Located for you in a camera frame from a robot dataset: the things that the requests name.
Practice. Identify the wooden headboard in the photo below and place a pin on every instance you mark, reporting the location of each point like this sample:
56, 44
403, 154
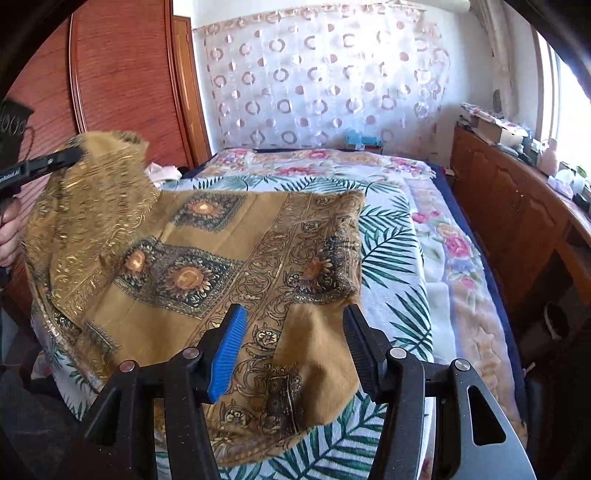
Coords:
124, 83

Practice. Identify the palm leaf printed sheet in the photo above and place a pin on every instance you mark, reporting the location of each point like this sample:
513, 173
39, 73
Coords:
392, 258

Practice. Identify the wooden sideboard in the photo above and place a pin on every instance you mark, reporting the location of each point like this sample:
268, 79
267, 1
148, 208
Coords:
508, 207

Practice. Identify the white curtain with circles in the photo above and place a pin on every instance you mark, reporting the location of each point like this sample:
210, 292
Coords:
323, 69

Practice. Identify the cardboard box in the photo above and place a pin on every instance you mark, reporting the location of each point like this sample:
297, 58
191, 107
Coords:
494, 129

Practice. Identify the white bottle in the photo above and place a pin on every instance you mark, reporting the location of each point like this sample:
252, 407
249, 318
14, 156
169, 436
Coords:
550, 159

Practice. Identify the white cloth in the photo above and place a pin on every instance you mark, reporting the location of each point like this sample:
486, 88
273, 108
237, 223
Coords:
164, 171

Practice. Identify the clear plastic bag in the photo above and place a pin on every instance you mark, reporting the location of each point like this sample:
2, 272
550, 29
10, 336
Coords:
569, 181

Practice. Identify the golden patterned cloth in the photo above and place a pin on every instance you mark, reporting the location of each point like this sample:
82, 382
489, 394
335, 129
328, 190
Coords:
161, 258

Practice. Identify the window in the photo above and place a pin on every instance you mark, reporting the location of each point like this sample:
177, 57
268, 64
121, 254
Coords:
572, 115

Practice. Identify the blue box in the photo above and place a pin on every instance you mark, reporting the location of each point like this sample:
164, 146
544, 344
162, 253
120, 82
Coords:
362, 141

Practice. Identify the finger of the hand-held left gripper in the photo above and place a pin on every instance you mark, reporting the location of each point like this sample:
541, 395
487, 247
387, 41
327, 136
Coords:
55, 161

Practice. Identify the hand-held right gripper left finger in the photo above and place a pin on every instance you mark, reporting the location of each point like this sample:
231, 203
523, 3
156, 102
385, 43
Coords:
228, 350

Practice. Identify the floral blanket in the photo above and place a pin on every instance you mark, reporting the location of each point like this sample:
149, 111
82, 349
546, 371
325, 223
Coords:
452, 249

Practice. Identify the person's left hand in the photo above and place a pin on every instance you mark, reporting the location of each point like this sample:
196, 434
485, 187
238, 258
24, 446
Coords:
9, 240

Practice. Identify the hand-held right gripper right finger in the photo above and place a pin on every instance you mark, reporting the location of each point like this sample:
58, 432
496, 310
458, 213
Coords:
364, 355

